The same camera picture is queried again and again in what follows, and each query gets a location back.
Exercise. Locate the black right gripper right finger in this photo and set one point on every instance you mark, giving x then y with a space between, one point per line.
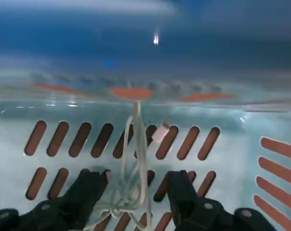
186 202

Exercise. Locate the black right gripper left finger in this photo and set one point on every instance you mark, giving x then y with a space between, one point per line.
82 192

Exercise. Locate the blue plastic slotted basket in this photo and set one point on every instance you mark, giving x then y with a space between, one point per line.
236 163

